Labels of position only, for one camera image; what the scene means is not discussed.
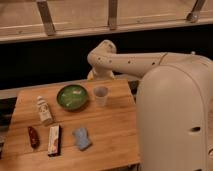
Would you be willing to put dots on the white patterned bottle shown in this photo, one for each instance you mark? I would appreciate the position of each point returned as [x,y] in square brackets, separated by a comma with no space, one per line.
[44,111]

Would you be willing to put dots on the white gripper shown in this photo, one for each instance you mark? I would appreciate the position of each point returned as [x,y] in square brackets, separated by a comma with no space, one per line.
[95,74]

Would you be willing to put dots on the green ceramic bowl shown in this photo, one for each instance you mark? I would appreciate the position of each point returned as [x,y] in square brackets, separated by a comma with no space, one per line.
[72,97]

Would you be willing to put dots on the left metal bracket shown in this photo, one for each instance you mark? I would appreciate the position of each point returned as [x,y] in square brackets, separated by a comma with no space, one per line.
[46,17]

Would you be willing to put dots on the middle metal bracket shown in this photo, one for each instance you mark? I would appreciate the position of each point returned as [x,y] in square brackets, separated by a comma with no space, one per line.
[112,14]

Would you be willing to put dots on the light blue crumpled cloth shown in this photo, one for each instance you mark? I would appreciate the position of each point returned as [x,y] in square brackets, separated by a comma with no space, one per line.
[82,138]

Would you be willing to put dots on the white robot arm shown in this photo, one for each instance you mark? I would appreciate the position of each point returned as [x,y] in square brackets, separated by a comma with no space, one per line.
[173,101]

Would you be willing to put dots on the right metal bracket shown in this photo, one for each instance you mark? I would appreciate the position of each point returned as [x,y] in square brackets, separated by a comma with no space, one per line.
[193,15]

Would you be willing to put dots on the metal bracket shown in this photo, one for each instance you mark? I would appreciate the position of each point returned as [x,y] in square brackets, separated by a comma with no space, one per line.
[46,17]
[193,15]
[112,14]

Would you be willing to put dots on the translucent white cup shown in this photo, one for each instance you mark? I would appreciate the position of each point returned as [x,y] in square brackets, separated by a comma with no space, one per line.
[101,95]

